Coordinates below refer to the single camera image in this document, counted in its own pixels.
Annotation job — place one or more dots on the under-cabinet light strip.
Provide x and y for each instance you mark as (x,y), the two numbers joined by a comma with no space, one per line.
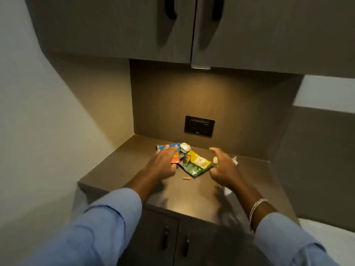
(200,67)

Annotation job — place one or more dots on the person's right hand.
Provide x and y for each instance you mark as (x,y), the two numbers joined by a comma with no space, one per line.
(226,171)

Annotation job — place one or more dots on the brown upper cabinet door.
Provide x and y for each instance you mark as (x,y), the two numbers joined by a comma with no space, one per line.
(111,27)
(277,33)

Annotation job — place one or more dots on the brown cabinet door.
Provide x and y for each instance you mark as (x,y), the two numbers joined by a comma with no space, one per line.
(111,27)
(277,33)
(151,241)
(216,249)

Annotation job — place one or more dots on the brown lower cabinet door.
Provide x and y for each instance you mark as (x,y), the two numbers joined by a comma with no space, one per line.
(151,241)
(216,249)

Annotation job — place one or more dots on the black wall outlet panel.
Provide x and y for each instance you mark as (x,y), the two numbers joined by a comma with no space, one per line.
(199,126)

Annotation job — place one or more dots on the person's left hand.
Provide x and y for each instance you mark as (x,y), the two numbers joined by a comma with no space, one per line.
(162,166)

